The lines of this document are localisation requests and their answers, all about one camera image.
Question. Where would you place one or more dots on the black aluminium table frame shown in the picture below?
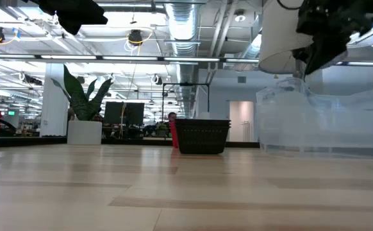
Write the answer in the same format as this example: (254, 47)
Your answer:
(29, 141)

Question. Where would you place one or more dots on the long ceiling light strip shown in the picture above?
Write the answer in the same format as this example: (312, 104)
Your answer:
(129, 58)

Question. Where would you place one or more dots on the grey wall vent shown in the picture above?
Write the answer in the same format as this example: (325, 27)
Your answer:
(241, 80)

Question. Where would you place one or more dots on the black plastic basket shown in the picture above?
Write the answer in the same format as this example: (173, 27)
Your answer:
(202, 121)
(202, 141)
(202, 124)

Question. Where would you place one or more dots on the white pillar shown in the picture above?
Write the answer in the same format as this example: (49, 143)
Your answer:
(53, 96)

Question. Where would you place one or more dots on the white lamp shade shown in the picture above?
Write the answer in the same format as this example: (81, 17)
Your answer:
(279, 32)

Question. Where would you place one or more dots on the round ceiling light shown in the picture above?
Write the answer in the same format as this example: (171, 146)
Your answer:
(240, 18)

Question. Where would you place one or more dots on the black computer monitor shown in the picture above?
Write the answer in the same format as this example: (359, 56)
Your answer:
(135, 112)
(114, 112)

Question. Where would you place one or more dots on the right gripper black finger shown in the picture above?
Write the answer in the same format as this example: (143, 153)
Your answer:
(324, 53)

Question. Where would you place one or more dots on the clear plastic container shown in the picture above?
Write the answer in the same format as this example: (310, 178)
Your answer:
(334, 128)

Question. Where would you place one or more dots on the black metal frame stand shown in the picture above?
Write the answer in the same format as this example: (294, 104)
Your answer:
(186, 84)

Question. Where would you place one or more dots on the small green background plant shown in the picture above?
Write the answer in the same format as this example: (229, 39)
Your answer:
(161, 128)

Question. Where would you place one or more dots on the white plant pot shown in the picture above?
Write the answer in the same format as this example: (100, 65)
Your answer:
(84, 133)

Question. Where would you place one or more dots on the silver ventilation duct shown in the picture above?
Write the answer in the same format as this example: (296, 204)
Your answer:
(183, 25)

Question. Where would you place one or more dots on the green artificial plant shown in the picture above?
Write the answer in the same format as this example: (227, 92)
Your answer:
(77, 102)

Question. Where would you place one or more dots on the person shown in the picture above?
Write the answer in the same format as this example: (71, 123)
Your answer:
(172, 116)

